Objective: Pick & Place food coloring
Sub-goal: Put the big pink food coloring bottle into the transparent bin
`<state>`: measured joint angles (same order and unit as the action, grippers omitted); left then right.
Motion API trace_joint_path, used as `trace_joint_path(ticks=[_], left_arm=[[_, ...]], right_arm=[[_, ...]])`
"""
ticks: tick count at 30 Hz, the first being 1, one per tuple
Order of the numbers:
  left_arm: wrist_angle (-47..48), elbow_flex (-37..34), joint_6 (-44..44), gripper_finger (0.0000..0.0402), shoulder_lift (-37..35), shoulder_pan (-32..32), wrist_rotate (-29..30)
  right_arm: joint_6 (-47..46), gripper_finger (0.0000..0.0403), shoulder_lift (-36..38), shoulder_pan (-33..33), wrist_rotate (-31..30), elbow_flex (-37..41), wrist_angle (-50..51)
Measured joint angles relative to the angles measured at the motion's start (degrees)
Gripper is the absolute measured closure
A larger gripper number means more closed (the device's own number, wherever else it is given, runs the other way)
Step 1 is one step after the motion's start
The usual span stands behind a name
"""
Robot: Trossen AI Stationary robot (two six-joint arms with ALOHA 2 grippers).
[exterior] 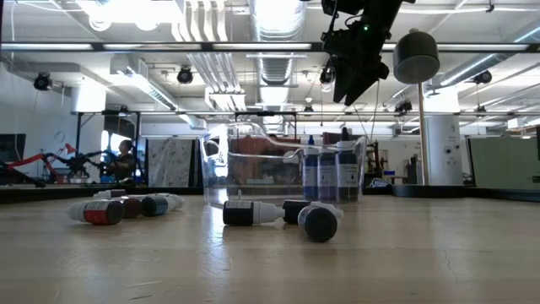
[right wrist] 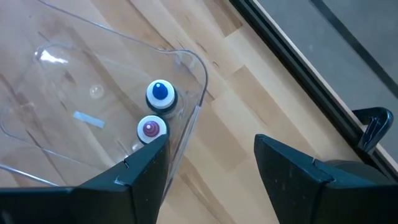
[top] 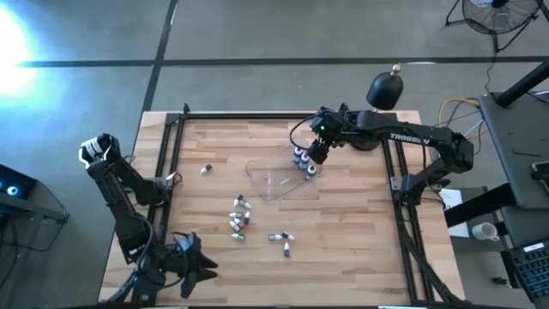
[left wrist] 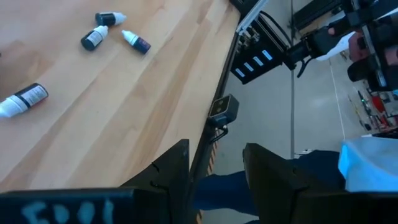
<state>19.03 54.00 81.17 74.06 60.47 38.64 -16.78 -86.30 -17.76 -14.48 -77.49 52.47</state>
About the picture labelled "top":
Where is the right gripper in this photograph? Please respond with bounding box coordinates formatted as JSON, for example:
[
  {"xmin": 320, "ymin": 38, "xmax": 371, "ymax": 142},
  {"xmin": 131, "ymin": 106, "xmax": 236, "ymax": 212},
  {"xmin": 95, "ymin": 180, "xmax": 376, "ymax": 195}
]
[{"xmin": 308, "ymin": 109, "xmax": 349, "ymax": 167}]

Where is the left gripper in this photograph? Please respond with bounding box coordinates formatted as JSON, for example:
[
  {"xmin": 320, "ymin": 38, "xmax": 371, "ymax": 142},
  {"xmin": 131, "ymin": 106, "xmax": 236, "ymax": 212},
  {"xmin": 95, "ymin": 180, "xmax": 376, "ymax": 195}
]
[{"xmin": 148, "ymin": 246, "xmax": 220, "ymax": 300}]

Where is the clear plastic container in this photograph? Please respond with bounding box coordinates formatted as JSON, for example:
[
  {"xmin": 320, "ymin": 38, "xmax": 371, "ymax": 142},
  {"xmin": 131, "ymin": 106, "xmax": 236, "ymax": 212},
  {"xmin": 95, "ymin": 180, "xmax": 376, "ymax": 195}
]
[{"xmin": 244, "ymin": 136, "xmax": 323, "ymax": 203}]

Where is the black desk lamp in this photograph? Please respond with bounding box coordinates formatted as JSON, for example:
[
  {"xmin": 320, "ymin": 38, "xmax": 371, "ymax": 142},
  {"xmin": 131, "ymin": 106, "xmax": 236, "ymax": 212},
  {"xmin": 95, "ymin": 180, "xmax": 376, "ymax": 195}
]
[{"xmin": 345, "ymin": 63, "xmax": 405, "ymax": 152}]

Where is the white paper sheet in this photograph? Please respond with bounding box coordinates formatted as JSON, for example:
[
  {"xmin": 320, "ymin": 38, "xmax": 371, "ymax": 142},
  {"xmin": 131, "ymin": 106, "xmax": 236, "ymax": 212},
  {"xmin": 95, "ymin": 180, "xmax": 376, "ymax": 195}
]
[
  {"xmin": 439, "ymin": 187, "xmax": 464, "ymax": 211},
  {"xmin": 448, "ymin": 221, "xmax": 471, "ymax": 239}
]

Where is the black desk leg beam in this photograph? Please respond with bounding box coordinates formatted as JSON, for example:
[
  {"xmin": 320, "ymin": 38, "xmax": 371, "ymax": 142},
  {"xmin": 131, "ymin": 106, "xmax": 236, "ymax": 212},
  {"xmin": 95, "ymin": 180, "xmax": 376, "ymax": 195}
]
[{"xmin": 443, "ymin": 183, "xmax": 516, "ymax": 228}]

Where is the white mug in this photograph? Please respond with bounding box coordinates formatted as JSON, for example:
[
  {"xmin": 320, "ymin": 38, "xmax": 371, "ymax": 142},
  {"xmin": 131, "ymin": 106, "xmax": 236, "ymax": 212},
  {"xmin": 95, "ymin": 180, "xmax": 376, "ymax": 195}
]
[{"xmin": 471, "ymin": 221, "xmax": 501, "ymax": 242}]

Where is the black desk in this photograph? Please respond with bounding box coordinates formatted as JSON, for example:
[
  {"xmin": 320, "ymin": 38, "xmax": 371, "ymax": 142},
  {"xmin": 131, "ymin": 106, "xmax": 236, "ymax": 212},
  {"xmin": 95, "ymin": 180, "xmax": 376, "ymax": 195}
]
[{"xmin": 478, "ymin": 90, "xmax": 549, "ymax": 211}]

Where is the black box blue light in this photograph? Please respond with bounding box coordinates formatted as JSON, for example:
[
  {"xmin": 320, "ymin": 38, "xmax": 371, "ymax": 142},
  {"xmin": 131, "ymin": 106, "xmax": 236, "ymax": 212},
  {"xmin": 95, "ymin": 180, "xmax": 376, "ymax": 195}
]
[{"xmin": 0, "ymin": 164, "xmax": 39, "ymax": 201}]

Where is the black pole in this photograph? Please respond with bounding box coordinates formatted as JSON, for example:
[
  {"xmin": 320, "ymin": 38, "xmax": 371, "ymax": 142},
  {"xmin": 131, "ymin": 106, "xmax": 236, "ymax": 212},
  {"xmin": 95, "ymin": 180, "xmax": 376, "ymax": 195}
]
[{"xmin": 495, "ymin": 59, "xmax": 549, "ymax": 108}]

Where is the black floor fan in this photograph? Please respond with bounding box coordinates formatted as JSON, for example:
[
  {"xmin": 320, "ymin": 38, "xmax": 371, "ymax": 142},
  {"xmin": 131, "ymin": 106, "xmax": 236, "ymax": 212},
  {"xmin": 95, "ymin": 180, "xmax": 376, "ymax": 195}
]
[{"xmin": 444, "ymin": 0, "xmax": 545, "ymax": 53}]

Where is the backlit keyboard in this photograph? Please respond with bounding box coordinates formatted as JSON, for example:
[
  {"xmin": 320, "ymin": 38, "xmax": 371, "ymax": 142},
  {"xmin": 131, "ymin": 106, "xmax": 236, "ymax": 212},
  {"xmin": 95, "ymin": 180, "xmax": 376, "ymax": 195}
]
[{"xmin": 508, "ymin": 240, "xmax": 549, "ymax": 304}]

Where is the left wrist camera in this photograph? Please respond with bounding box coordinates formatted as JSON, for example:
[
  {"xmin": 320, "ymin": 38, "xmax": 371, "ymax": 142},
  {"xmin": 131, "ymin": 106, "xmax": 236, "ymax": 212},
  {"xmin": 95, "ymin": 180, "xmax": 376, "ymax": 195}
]
[{"xmin": 179, "ymin": 233, "xmax": 202, "ymax": 255}]

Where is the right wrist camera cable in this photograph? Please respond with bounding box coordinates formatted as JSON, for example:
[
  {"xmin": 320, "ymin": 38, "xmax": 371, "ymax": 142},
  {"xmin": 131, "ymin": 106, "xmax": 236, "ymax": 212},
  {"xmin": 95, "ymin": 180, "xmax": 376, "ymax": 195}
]
[{"xmin": 288, "ymin": 113, "xmax": 323, "ymax": 152}]

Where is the yellow cable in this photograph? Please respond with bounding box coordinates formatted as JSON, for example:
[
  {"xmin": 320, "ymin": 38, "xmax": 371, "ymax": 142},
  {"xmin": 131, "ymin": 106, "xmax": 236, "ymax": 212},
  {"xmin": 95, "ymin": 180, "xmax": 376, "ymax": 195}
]
[{"xmin": 437, "ymin": 96, "xmax": 480, "ymax": 134}]

